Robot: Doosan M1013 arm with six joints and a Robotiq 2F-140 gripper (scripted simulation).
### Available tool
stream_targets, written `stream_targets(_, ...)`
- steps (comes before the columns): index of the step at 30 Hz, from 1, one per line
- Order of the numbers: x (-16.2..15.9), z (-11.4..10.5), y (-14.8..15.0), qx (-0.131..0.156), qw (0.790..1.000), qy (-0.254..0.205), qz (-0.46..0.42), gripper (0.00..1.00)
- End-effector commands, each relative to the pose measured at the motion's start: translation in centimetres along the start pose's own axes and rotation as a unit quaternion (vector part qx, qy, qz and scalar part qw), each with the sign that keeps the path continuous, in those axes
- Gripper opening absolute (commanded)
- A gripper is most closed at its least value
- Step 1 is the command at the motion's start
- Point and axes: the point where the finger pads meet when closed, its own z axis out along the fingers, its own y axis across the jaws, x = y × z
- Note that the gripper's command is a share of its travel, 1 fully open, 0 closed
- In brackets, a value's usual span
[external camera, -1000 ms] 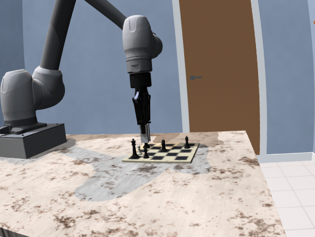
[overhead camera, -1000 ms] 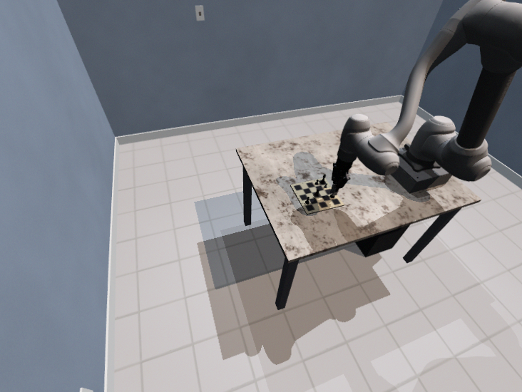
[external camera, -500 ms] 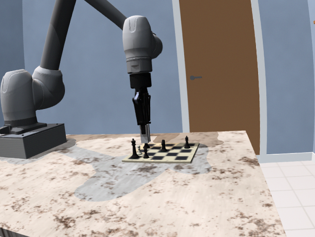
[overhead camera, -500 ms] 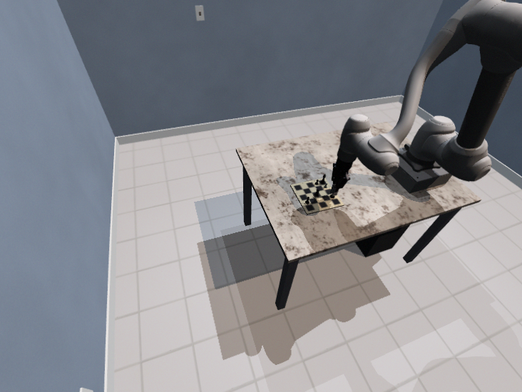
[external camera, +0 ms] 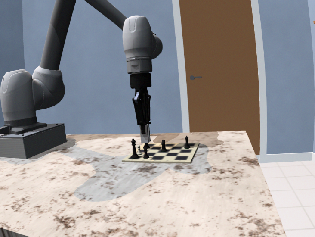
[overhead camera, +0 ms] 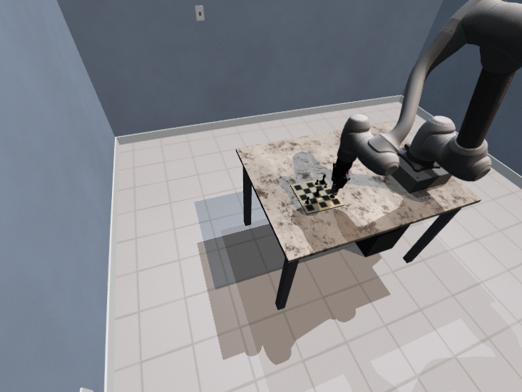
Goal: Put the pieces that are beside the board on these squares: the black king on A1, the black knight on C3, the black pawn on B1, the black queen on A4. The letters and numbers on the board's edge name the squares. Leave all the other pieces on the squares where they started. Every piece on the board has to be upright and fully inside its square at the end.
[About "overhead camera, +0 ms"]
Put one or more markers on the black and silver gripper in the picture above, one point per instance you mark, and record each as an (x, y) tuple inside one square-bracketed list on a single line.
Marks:
[(339, 175)]

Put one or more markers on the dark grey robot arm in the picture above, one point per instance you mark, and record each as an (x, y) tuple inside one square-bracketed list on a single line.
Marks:
[(495, 26)]

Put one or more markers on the black and cream chessboard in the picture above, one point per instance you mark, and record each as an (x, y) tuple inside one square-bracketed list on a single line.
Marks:
[(318, 203)]

